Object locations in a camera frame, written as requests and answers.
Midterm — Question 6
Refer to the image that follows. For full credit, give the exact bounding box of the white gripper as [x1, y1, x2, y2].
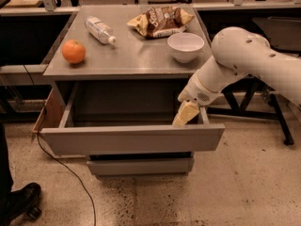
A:
[172, 73, 221, 127]

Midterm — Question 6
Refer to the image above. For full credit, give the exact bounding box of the grey top drawer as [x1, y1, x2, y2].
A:
[41, 79, 225, 155]

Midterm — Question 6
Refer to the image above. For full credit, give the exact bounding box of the grey drawer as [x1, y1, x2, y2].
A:
[41, 79, 225, 155]
[87, 157, 195, 176]

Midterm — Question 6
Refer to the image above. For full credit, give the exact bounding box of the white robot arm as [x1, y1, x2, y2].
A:
[172, 27, 301, 127]

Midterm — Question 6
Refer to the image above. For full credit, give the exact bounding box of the grey bottom drawer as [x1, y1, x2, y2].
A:
[87, 157, 195, 176]

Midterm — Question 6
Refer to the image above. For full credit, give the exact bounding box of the grey drawer cabinet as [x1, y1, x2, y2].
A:
[42, 5, 223, 177]

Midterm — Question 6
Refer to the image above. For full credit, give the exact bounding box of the white ceramic bowl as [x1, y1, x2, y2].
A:
[167, 32, 205, 63]

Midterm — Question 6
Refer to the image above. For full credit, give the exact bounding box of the brown chip bag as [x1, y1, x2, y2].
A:
[127, 6, 195, 39]

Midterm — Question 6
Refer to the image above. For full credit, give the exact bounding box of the clear plastic water bottle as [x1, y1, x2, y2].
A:
[85, 16, 117, 45]

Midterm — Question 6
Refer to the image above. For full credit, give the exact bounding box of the orange fruit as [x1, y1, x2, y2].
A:
[61, 40, 86, 64]

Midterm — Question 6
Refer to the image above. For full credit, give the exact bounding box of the cardboard box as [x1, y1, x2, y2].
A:
[31, 88, 87, 159]

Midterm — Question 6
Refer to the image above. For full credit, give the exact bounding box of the long grey workbench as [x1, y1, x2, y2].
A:
[0, 2, 301, 87]

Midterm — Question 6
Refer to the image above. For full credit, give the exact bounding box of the black shoe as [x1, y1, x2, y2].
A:
[0, 183, 41, 226]

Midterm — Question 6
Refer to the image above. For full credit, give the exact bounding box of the dark trouser leg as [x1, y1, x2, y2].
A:
[0, 123, 13, 208]

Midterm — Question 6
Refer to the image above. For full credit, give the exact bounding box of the black floor cable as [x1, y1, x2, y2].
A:
[22, 64, 97, 226]

